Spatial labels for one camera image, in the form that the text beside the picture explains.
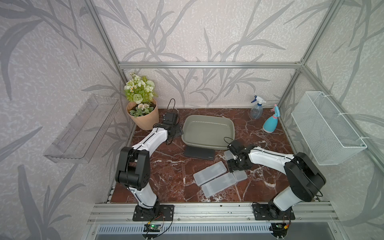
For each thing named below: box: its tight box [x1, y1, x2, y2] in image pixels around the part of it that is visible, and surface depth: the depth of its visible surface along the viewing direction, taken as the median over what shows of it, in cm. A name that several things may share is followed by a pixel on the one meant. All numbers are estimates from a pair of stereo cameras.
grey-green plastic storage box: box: [181, 115, 236, 151], surface depth 110 cm
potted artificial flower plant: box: [124, 72, 159, 131], surface depth 93 cm
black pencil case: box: [183, 145, 216, 161], surface depth 96 cm
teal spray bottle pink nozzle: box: [262, 104, 280, 133], surface depth 104 cm
